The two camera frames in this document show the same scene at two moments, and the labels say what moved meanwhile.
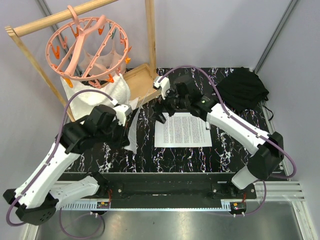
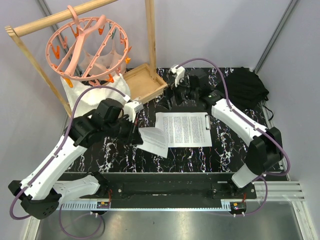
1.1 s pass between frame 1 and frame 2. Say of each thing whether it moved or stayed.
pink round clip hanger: stayed
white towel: stayed
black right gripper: moved
